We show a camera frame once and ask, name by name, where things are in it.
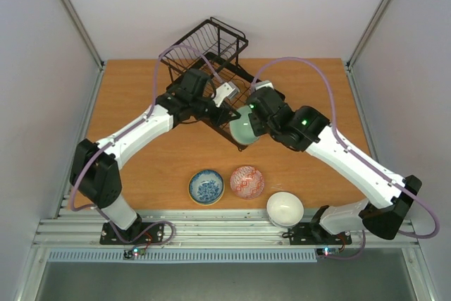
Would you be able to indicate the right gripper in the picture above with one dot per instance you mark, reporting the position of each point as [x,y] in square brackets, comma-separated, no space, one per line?
[256,124]

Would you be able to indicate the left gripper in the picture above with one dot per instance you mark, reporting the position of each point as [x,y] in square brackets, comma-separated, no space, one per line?
[225,116]

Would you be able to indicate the celadon green bowl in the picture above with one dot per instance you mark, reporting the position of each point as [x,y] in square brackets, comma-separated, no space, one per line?
[240,127]

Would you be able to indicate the black wire dish rack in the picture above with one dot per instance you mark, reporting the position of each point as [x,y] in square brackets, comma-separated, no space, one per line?
[214,47]

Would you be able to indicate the red geometric small bowl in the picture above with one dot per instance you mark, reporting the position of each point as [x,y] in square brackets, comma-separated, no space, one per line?
[247,182]

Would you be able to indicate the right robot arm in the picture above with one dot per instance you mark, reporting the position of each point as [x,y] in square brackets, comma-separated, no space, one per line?
[388,196]

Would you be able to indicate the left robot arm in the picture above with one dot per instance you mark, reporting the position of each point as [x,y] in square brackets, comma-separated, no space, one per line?
[96,167]

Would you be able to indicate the blue floral bowl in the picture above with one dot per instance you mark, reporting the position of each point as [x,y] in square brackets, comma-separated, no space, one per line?
[206,187]

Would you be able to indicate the plain white bowl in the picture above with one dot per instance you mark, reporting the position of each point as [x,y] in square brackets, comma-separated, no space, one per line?
[284,209]

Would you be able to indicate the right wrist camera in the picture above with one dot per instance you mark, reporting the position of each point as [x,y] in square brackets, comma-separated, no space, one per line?
[262,84]

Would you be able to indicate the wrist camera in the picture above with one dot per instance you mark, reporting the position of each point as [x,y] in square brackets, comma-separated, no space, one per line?
[262,84]
[226,91]

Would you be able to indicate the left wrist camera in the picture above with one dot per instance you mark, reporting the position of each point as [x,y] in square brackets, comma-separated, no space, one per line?
[226,91]

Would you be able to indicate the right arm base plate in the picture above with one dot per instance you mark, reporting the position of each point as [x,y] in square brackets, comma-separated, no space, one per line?
[304,234]

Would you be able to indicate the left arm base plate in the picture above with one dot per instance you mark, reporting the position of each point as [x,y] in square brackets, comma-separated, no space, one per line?
[138,234]

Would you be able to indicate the aluminium rail frame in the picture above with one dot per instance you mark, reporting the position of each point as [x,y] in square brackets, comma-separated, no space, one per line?
[202,228]

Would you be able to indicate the blue slotted cable duct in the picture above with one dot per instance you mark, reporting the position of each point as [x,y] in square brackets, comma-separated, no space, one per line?
[184,256]

